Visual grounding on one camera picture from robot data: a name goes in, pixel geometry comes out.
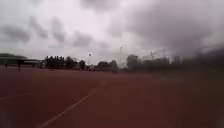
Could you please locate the low long building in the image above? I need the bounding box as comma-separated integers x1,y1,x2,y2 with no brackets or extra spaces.
0,53,44,68

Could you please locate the row of dark trees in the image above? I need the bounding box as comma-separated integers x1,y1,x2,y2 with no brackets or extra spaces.
43,49,224,73

